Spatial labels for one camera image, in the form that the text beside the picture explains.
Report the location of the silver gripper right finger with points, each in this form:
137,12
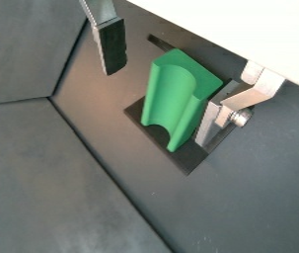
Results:
229,108

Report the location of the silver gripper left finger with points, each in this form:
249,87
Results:
109,32

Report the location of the green arch object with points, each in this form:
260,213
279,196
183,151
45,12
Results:
181,86

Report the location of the black L-shaped fixture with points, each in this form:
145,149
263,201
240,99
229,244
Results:
191,154

